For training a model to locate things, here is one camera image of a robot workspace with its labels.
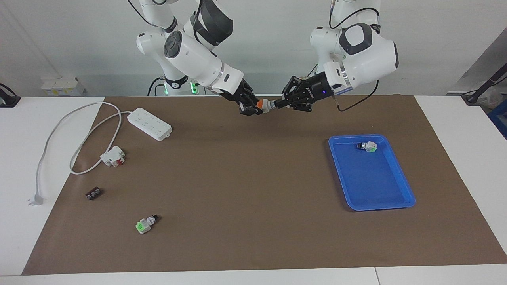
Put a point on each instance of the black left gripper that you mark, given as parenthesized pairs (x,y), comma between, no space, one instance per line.
(321,89)

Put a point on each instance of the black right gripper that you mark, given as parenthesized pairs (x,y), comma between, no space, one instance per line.
(237,93)

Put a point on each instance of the blue plastic tray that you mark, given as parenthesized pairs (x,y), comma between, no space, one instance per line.
(372,182)

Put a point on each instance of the small dark terminal block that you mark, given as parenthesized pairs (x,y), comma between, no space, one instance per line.
(94,194)

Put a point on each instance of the selector switch with orange block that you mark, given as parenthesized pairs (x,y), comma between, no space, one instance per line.
(266,105)

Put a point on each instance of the selector switch bright green block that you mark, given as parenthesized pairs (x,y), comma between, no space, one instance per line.
(144,225)

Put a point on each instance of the white packaging boxes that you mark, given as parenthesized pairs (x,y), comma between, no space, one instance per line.
(63,86)

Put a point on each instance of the white and red terminal block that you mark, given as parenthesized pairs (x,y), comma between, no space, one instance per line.
(113,156)

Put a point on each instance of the black stand with rod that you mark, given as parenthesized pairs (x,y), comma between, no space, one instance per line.
(473,99)

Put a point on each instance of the selector switch pale green block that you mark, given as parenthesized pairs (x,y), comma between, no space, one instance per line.
(369,147)

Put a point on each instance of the brown paper table mat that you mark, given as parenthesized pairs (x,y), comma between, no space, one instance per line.
(237,198)

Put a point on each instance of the blue crate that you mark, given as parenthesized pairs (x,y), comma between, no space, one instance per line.
(500,118)

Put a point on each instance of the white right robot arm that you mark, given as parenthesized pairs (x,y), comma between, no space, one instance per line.
(190,55)

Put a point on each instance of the black clamp mount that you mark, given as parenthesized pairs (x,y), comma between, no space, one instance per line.
(8,99)

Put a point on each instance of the white power strip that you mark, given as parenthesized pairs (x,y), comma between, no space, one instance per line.
(150,124)

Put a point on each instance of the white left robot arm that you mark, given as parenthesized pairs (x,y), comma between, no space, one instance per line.
(368,55)

